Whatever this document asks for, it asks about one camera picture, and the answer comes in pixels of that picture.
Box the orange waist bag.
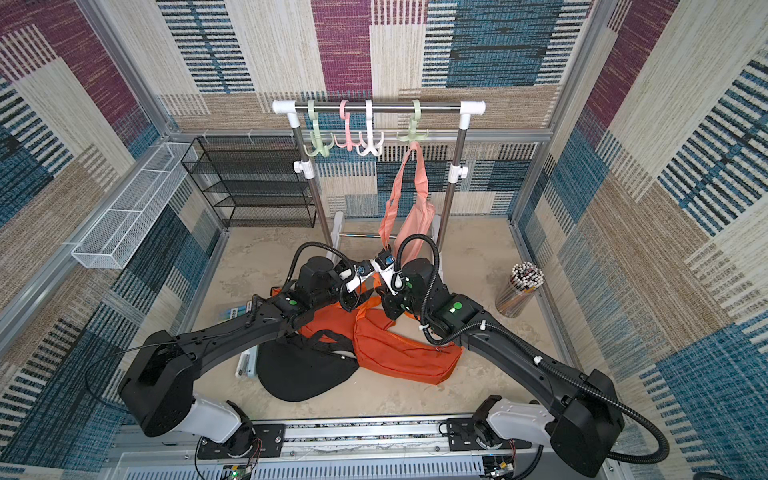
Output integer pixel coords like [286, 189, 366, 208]
[353, 307, 463, 385]
[297, 303, 395, 340]

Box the pink waist bag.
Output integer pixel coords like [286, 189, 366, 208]
[378, 141, 437, 265]

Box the black waist bag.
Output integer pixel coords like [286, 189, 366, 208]
[256, 330, 359, 403]

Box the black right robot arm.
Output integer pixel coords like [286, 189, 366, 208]
[372, 246, 670, 477]

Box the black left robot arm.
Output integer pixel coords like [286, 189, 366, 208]
[118, 247, 375, 443]

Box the white hook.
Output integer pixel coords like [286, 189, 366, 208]
[356, 100, 385, 157]

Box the pink hook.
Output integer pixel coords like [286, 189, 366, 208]
[332, 99, 360, 152]

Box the left green hook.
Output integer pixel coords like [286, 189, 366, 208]
[304, 99, 334, 158]

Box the green hook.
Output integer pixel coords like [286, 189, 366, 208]
[396, 99, 429, 144]
[304, 99, 334, 158]

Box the right green hook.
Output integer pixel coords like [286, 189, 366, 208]
[396, 99, 429, 144]

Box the pack of highlighter markers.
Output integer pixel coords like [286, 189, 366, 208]
[219, 301, 252, 322]

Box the cup of coloured pencils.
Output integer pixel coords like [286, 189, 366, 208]
[495, 261, 544, 318]

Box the white and steel clothes rack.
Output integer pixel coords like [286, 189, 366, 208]
[271, 100, 486, 245]

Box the black mesh shelf rack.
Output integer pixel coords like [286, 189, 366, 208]
[181, 136, 317, 228]

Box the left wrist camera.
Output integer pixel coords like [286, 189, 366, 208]
[339, 260, 375, 293]

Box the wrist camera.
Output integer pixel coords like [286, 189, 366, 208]
[339, 260, 375, 293]
[372, 248, 405, 295]

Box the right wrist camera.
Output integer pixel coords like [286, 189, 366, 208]
[372, 248, 405, 295]

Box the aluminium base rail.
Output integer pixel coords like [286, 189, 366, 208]
[101, 410, 637, 480]

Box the white wire wall basket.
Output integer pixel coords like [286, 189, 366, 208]
[72, 142, 189, 270]

